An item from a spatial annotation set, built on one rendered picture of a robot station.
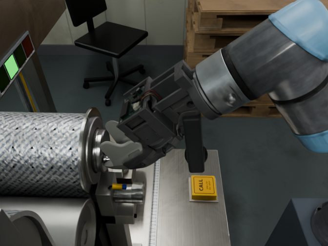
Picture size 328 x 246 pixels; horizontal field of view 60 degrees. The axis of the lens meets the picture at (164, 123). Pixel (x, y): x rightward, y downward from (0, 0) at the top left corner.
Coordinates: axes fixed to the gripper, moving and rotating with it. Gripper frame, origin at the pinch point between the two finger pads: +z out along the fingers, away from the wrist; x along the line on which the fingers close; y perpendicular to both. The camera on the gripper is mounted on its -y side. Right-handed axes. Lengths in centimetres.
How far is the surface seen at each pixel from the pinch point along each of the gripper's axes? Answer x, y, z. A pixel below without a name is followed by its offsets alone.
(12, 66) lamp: -39, 18, 32
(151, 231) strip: -4.8, -30.1, 18.5
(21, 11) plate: -54, 25, 26
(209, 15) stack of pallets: -149, -49, -2
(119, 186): 4.2, -2.1, 0.0
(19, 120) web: -2.5, 14.2, 7.4
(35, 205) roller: 7.7, 5.5, 9.8
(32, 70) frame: -79, 8, 63
